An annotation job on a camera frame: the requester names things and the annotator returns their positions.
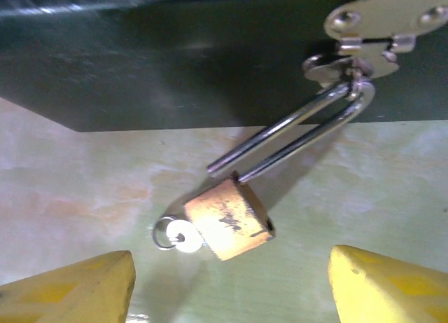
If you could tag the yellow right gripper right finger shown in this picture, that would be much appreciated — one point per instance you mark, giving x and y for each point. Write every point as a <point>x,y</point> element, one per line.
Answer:
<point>385,291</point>

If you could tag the brass padlock with long shackle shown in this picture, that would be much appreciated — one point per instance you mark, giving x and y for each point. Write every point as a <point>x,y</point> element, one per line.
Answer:
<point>227,221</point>

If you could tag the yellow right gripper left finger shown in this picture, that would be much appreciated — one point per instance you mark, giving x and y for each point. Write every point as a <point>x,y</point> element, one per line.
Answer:
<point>80,291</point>

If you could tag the small silver key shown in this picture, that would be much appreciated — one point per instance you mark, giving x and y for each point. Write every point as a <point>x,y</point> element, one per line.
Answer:
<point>185,237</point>

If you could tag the starry night print box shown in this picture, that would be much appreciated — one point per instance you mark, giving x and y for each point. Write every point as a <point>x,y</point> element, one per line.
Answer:
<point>175,56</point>

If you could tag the silver metal hasp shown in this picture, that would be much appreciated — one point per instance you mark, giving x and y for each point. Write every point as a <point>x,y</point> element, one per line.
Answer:
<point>378,18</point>

